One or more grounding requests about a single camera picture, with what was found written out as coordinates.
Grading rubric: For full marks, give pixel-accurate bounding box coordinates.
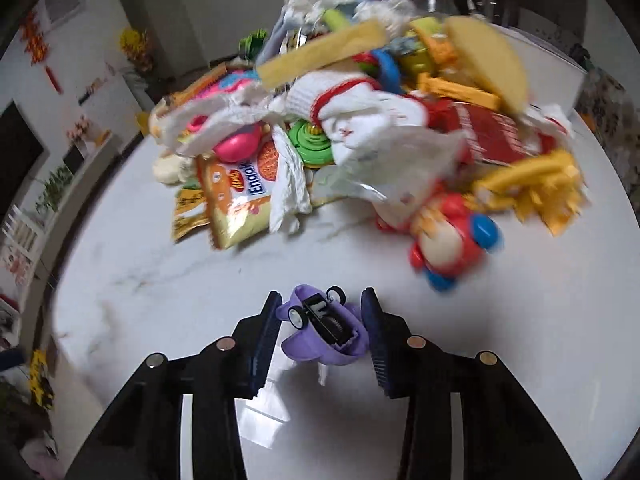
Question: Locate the glass jar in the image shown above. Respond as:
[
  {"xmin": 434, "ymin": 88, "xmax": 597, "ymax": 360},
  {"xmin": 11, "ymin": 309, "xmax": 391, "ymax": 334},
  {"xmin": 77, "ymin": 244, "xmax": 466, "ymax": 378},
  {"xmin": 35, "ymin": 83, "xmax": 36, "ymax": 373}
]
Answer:
[{"xmin": 414, "ymin": 0, "xmax": 457, "ymax": 17}]

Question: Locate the white toy fence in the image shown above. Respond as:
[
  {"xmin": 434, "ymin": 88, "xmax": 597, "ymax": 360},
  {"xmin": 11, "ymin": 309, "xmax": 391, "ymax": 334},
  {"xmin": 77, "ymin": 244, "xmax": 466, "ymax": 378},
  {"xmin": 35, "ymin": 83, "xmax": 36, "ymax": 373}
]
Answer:
[{"xmin": 0, "ymin": 204, "xmax": 42, "ymax": 257}]

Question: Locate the yellow brown snack packet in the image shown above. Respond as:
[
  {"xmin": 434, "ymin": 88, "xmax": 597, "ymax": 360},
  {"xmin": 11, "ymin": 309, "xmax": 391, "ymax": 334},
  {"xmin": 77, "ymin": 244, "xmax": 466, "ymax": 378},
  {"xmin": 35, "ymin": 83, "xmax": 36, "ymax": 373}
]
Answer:
[{"xmin": 170, "ymin": 186, "xmax": 212, "ymax": 244}]

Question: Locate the green trailing plant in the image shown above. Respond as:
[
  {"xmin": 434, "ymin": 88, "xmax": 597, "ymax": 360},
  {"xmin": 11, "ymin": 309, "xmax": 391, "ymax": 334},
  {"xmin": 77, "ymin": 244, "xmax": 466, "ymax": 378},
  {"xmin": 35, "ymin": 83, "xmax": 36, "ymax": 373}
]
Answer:
[{"xmin": 34, "ymin": 164, "xmax": 74, "ymax": 212}]

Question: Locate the pink water gun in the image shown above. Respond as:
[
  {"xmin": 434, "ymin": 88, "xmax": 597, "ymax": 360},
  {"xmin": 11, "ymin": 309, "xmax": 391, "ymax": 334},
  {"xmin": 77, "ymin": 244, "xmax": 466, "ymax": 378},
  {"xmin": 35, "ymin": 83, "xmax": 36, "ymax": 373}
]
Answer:
[{"xmin": 175, "ymin": 115, "xmax": 264, "ymax": 162}]

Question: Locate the floral sofa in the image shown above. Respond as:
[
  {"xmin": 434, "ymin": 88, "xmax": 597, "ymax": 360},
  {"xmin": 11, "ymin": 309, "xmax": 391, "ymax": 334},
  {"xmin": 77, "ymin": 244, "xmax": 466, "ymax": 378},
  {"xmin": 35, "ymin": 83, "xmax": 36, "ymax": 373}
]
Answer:
[{"xmin": 574, "ymin": 66, "xmax": 640, "ymax": 192}]

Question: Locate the purple toy car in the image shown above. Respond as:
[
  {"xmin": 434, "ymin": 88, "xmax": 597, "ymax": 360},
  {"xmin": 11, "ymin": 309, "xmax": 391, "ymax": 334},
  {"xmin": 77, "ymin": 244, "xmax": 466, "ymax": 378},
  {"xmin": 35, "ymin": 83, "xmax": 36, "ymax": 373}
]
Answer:
[{"xmin": 276, "ymin": 284, "xmax": 369, "ymax": 367}]

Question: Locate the biscuit snack packet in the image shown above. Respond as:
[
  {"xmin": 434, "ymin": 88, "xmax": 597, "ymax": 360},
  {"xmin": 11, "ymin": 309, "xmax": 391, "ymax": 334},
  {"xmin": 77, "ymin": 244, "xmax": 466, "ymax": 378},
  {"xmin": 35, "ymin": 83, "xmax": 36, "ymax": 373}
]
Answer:
[{"xmin": 195, "ymin": 136, "xmax": 282, "ymax": 252}]

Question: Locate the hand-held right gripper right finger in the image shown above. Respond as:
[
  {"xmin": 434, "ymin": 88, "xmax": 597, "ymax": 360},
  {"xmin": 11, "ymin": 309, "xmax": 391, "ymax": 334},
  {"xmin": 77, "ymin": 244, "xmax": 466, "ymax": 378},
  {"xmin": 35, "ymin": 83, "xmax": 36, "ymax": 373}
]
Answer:
[{"xmin": 360, "ymin": 287, "xmax": 584, "ymax": 480}]

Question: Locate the yellow plastic toy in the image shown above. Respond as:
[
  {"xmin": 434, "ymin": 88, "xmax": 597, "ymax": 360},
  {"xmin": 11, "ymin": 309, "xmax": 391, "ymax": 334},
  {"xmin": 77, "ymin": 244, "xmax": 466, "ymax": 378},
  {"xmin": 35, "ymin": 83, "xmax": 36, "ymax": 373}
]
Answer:
[{"xmin": 474, "ymin": 149, "xmax": 587, "ymax": 237}]

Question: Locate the red packet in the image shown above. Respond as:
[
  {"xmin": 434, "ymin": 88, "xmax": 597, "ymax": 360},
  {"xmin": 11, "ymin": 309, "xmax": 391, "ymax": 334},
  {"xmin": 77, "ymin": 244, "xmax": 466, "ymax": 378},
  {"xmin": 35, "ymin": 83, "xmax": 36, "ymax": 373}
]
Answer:
[{"xmin": 439, "ymin": 99, "xmax": 557, "ymax": 167}]

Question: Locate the yellow sponge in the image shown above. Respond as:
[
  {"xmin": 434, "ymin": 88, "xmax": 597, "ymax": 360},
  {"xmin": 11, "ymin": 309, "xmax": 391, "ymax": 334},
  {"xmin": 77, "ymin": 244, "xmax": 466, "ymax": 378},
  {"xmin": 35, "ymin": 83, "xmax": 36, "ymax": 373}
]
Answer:
[
  {"xmin": 256, "ymin": 18, "xmax": 389, "ymax": 89},
  {"xmin": 444, "ymin": 15, "xmax": 532, "ymax": 114}
]

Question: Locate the red knot wall decoration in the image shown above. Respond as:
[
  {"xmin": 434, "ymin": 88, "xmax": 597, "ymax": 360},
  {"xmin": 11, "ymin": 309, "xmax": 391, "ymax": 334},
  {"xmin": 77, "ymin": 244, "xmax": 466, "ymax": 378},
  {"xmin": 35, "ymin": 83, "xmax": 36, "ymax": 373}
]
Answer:
[{"xmin": 19, "ymin": 11, "xmax": 64, "ymax": 94}]

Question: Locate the blue plastic ring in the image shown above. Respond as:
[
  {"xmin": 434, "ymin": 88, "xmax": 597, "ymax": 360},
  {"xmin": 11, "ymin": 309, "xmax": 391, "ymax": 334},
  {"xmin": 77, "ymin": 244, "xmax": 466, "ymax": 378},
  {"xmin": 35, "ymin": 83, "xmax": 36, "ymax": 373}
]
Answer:
[{"xmin": 371, "ymin": 49, "xmax": 404, "ymax": 92}]

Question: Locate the black television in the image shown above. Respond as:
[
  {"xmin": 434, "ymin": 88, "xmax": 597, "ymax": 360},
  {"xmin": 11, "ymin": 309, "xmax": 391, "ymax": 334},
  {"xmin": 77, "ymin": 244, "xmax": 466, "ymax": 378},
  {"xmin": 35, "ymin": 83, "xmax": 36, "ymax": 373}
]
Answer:
[{"xmin": 0, "ymin": 101, "xmax": 47, "ymax": 217}]

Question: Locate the orange-edged snack packet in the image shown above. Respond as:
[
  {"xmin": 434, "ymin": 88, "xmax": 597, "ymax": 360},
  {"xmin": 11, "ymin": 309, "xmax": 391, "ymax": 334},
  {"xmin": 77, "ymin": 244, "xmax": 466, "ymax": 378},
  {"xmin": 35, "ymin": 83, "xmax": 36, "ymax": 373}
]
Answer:
[{"xmin": 164, "ymin": 61, "xmax": 237, "ymax": 107}]

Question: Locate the pink flower vase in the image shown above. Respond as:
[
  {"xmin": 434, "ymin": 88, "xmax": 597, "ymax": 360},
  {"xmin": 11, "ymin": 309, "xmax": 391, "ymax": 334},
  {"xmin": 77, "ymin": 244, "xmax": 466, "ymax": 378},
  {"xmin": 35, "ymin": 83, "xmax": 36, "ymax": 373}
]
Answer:
[{"xmin": 66, "ymin": 114, "xmax": 97, "ymax": 144}]

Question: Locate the white sock with red trim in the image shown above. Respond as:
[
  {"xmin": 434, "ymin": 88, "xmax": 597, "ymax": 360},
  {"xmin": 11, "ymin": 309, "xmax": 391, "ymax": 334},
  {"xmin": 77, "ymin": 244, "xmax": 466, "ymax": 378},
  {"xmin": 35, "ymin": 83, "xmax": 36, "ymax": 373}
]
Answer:
[{"xmin": 289, "ymin": 71, "xmax": 432, "ymax": 162}]

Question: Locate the yellow flower plant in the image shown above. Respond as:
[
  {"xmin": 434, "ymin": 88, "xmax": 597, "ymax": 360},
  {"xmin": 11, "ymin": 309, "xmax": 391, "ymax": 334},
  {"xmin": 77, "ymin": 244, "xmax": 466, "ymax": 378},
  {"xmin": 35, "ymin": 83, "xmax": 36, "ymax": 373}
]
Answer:
[{"xmin": 119, "ymin": 26, "xmax": 154, "ymax": 74}]

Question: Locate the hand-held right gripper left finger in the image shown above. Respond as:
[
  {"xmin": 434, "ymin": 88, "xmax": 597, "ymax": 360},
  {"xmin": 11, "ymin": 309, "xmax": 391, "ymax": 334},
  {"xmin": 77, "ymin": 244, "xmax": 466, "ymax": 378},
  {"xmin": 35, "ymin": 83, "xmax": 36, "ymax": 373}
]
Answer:
[{"xmin": 65, "ymin": 290, "xmax": 284, "ymax": 480}]

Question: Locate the yellow toy excavator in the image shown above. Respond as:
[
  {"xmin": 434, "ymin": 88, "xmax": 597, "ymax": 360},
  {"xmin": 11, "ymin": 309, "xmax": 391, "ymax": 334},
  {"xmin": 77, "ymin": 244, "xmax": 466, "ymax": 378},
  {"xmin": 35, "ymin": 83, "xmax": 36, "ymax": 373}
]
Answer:
[{"xmin": 26, "ymin": 349, "xmax": 57, "ymax": 409}]

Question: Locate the green spinning top toy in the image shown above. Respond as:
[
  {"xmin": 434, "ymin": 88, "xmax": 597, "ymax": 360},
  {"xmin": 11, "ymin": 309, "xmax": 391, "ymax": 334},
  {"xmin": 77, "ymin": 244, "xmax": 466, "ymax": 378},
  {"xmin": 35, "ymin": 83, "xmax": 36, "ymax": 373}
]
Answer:
[{"xmin": 286, "ymin": 118, "xmax": 334, "ymax": 169}]

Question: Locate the clear plastic bag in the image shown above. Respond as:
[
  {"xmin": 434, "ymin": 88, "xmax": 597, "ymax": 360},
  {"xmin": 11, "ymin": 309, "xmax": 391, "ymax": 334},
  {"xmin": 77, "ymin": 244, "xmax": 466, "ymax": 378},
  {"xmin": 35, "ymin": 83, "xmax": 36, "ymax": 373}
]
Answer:
[{"xmin": 314, "ymin": 129, "xmax": 467, "ymax": 212}]

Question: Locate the red round toy figure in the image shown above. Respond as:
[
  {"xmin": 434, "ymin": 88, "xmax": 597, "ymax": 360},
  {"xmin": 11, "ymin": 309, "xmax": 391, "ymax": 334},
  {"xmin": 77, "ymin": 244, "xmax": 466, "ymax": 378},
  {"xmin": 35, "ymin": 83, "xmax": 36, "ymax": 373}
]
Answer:
[{"xmin": 409, "ymin": 194, "xmax": 502, "ymax": 292}]

